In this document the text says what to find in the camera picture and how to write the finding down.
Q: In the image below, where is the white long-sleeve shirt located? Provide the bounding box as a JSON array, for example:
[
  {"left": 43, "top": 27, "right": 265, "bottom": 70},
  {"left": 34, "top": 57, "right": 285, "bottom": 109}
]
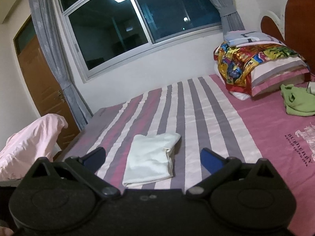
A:
[{"left": 122, "top": 132, "right": 182, "bottom": 187}]

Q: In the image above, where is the striped pink bed sheet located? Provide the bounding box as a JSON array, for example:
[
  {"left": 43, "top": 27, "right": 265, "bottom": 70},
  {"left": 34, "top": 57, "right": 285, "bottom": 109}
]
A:
[{"left": 52, "top": 75, "right": 315, "bottom": 236}]

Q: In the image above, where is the pale pink cloth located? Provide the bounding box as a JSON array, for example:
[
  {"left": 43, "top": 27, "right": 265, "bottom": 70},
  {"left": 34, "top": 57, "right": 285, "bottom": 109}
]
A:
[{"left": 0, "top": 113, "right": 69, "bottom": 181}]

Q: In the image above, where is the grey-blue curtain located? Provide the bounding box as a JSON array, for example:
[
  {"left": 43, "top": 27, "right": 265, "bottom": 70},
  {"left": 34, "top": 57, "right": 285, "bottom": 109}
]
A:
[
  {"left": 27, "top": 0, "right": 94, "bottom": 131},
  {"left": 194, "top": 0, "right": 245, "bottom": 32}
]

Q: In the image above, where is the pink and white pillow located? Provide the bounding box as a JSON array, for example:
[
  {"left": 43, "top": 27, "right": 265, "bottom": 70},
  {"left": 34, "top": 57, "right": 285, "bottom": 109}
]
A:
[{"left": 250, "top": 55, "right": 310, "bottom": 96}]

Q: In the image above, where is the green garment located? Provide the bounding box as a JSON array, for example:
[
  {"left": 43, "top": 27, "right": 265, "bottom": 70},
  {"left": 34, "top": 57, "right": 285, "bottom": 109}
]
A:
[{"left": 281, "top": 84, "right": 315, "bottom": 116}]

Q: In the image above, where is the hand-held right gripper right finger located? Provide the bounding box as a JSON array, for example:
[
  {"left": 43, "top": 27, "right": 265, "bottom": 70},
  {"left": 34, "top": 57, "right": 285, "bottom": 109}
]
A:
[{"left": 185, "top": 148, "right": 277, "bottom": 198}]

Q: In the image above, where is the sliding glass window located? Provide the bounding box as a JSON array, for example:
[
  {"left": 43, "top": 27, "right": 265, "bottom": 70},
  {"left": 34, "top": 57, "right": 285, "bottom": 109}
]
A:
[{"left": 55, "top": 0, "right": 223, "bottom": 80}]

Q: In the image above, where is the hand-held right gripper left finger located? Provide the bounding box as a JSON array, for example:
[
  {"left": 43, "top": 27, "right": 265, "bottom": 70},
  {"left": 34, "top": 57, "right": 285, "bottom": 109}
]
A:
[{"left": 32, "top": 147, "right": 121, "bottom": 198}]

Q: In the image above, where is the brown wooden door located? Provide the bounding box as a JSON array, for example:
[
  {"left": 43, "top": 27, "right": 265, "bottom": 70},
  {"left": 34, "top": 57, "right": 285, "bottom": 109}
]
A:
[{"left": 13, "top": 16, "right": 82, "bottom": 150}]

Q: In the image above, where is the colourful patterned quilt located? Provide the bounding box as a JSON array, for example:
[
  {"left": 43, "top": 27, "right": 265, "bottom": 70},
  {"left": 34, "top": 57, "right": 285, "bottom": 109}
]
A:
[{"left": 214, "top": 42, "right": 306, "bottom": 95}]

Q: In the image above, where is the brown wooden headboard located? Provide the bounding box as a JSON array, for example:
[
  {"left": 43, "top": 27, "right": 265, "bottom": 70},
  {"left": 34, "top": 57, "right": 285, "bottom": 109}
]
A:
[{"left": 260, "top": 0, "right": 315, "bottom": 81}]

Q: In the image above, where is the folded pale blue cloth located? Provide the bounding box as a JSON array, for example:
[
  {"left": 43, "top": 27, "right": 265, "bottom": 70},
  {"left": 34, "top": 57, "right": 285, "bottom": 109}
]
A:
[{"left": 223, "top": 31, "right": 286, "bottom": 47}]

